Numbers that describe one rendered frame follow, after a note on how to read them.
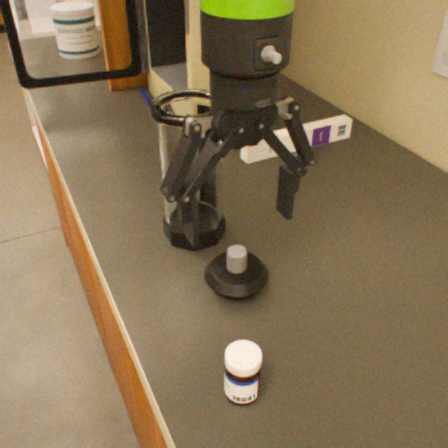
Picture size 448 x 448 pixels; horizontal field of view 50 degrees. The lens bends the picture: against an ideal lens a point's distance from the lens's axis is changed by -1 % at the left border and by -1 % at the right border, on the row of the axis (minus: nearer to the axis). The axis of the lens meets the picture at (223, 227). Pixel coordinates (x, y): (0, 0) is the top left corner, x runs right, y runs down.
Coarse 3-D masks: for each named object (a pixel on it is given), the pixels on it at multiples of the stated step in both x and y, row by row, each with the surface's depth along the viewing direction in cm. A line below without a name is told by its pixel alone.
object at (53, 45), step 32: (32, 0) 108; (64, 0) 110; (96, 0) 112; (32, 32) 112; (64, 32) 114; (96, 32) 116; (32, 64) 116; (64, 64) 118; (96, 64) 121; (128, 64) 123
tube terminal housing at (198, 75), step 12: (192, 0) 90; (144, 12) 116; (192, 12) 92; (192, 24) 93; (192, 36) 94; (192, 48) 96; (192, 60) 97; (192, 72) 98; (204, 72) 100; (156, 84) 123; (192, 84) 100; (204, 84) 101
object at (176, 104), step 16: (160, 96) 69; (176, 96) 70; (192, 96) 71; (208, 96) 70; (160, 112) 64; (176, 112) 71; (192, 112) 72; (208, 112) 64; (160, 128) 67; (176, 128) 64; (208, 128) 65; (160, 144) 69; (176, 144) 66; (160, 160) 71; (208, 176) 70; (208, 192) 71; (176, 208) 73; (208, 208) 73; (176, 224) 75; (208, 224) 75
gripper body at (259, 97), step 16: (224, 80) 48; (240, 80) 48; (256, 80) 48; (272, 80) 49; (224, 96) 49; (240, 96) 49; (256, 96) 49; (272, 96) 50; (224, 112) 52; (240, 112) 52; (256, 112) 53; (272, 112) 54; (224, 128) 53; (240, 144) 55; (256, 144) 56
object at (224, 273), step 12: (228, 252) 66; (240, 252) 66; (216, 264) 68; (228, 264) 67; (240, 264) 66; (252, 264) 68; (264, 264) 70; (204, 276) 68; (216, 276) 66; (228, 276) 66; (240, 276) 66; (252, 276) 66; (264, 276) 67; (216, 288) 66; (228, 288) 65; (240, 288) 65; (252, 288) 66; (240, 300) 68
